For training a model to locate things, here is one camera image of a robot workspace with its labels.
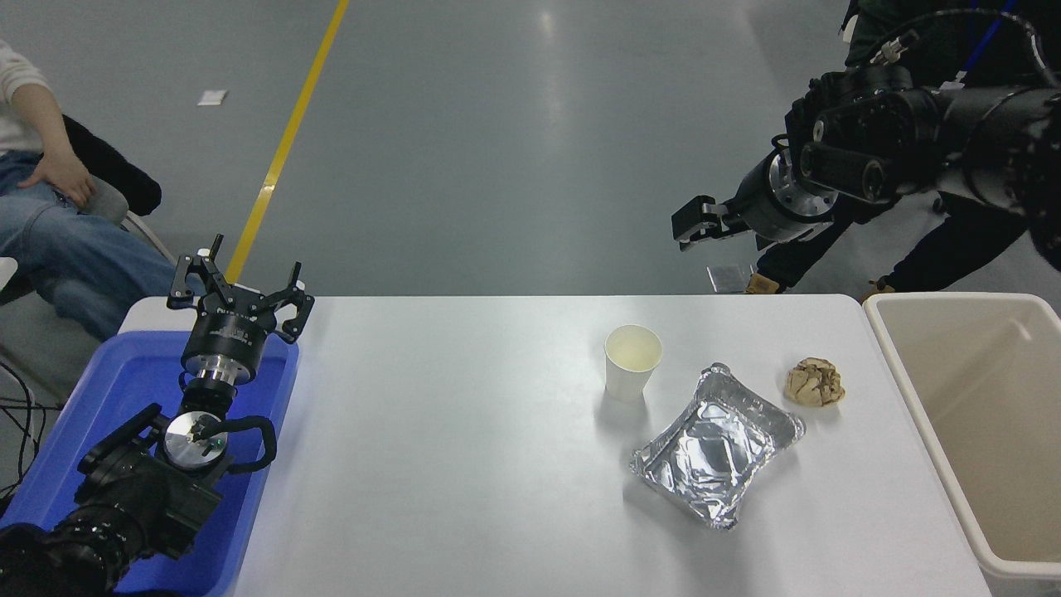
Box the grey chair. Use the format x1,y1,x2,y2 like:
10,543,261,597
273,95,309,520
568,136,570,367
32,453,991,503
50,177,179,268

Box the silver floor plate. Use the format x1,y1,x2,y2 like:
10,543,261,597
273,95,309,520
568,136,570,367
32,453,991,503
706,264,755,293

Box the blue lanyard badge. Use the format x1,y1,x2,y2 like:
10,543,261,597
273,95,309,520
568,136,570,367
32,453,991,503
941,0,1019,90

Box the crumpled tan paper ball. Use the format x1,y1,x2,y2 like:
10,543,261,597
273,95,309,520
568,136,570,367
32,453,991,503
785,357,846,408

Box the blue plastic tray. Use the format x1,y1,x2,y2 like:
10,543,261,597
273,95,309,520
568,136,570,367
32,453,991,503
0,330,299,597

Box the person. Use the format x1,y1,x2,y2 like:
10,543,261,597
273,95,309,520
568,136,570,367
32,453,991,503
750,0,1061,296
0,40,204,345

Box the person's hand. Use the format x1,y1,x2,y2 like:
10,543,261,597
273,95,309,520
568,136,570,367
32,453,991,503
18,151,95,208

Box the black jacket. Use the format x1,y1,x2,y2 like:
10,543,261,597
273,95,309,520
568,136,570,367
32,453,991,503
60,114,162,219

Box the silver foil tray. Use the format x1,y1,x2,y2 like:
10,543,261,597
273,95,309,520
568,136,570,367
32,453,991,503
629,362,807,531

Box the black floor cables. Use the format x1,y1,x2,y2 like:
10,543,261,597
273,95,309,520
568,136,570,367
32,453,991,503
0,361,65,498

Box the large pale bin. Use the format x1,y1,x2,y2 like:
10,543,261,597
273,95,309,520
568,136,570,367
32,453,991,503
862,292,1061,597

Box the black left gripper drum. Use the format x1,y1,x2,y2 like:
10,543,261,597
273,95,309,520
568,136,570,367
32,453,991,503
182,297,274,371

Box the white paper cup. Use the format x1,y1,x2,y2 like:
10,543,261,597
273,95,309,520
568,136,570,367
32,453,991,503
604,324,664,405

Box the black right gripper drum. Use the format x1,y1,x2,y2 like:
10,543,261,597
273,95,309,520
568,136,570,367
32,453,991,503
726,153,788,245

